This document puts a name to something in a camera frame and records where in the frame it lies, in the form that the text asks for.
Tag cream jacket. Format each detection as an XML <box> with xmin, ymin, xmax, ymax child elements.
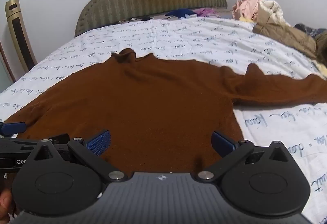
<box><xmin>255</xmin><ymin>0</ymin><xmax>292</xmax><ymax>27</ymax></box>

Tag brown knit sweater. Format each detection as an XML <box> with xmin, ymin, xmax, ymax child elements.
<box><xmin>2</xmin><ymin>48</ymin><xmax>327</xmax><ymax>176</ymax></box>

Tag pink cloth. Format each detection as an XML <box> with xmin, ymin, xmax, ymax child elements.
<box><xmin>232</xmin><ymin>0</ymin><xmax>263</xmax><ymax>21</ymax></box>

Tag person's left hand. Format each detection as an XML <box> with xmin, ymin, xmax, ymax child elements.
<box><xmin>0</xmin><ymin>188</ymin><xmax>18</xmax><ymax>220</ymax></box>

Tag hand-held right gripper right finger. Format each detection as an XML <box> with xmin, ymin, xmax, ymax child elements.
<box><xmin>197</xmin><ymin>131</ymin><xmax>293</xmax><ymax>184</ymax></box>

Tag white printed bed sheet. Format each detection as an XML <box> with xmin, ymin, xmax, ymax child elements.
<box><xmin>0</xmin><ymin>16</ymin><xmax>327</xmax><ymax>224</ymax></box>

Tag purple cloth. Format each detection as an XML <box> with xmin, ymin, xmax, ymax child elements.
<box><xmin>193</xmin><ymin>8</ymin><xmax>218</xmax><ymax>17</ymax></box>

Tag tan padded jacket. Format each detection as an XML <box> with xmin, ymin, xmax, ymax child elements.
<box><xmin>252</xmin><ymin>20</ymin><xmax>327</xmax><ymax>61</ymax></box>

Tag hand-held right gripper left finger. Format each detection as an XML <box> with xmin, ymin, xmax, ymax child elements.
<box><xmin>33</xmin><ymin>130</ymin><xmax>128</xmax><ymax>184</ymax></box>

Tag dark patterned cloth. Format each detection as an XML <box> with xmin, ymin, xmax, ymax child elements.
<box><xmin>294</xmin><ymin>23</ymin><xmax>327</xmax><ymax>37</ymax></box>

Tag blue cloth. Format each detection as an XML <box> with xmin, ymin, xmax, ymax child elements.
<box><xmin>165</xmin><ymin>9</ymin><xmax>197</xmax><ymax>18</ymax></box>

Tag gold tower air conditioner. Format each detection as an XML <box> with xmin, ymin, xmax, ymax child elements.
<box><xmin>4</xmin><ymin>0</ymin><xmax>38</xmax><ymax>73</ymax></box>

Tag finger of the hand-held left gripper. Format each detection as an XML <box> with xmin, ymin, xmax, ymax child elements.
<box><xmin>0</xmin><ymin>121</ymin><xmax>27</xmax><ymax>137</ymax></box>

